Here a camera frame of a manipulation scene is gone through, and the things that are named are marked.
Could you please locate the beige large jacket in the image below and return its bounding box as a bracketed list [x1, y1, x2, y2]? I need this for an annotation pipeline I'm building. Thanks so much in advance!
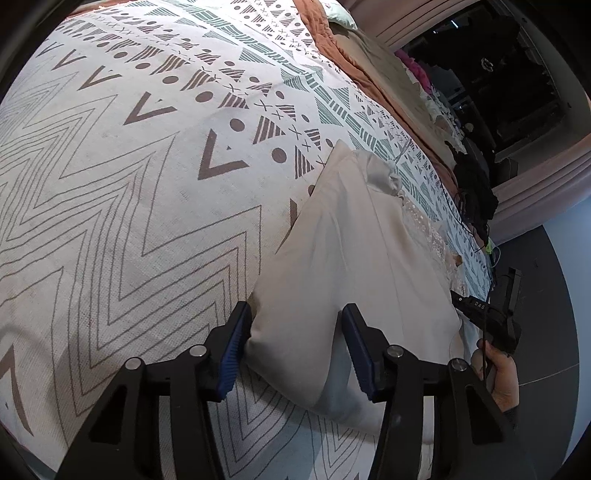
[245, 143, 466, 435]

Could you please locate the black clothes pile on bed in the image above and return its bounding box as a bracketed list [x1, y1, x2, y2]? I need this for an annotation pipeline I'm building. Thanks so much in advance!
[454, 152, 499, 239]

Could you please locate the person right hand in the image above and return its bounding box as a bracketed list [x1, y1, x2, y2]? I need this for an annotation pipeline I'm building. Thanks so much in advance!
[472, 339, 520, 413]

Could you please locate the green object on cabinet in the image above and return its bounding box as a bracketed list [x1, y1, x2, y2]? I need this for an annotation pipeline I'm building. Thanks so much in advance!
[483, 238, 495, 255]

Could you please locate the white geometric patterned bedspread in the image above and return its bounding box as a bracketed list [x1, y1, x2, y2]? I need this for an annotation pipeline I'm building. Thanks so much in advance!
[1, 1, 490, 474]

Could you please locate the pink cloth on far bed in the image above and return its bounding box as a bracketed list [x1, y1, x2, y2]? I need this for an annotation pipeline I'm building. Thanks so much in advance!
[394, 49, 433, 95]

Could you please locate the olive tan blanket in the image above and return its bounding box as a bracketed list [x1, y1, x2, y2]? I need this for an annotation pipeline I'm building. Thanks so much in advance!
[330, 23, 466, 167]

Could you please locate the rust orange quilt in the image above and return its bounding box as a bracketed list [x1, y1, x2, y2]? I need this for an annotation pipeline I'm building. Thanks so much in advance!
[294, 1, 458, 194]

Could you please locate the white pillow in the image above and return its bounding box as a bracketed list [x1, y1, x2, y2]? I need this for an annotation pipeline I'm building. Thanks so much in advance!
[320, 0, 358, 30]

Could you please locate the black cable on bed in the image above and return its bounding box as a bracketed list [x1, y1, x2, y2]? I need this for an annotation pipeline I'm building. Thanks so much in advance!
[452, 193, 502, 278]

